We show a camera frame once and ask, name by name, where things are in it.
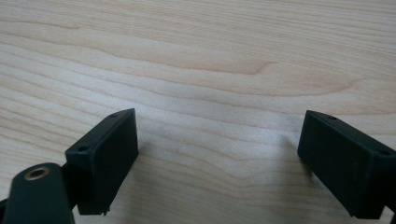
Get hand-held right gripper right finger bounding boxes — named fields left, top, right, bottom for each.
left=296, top=109, right=396, bottom=220

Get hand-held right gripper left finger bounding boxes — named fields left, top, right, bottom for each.
left=64, top=107, right=139, bottom=217

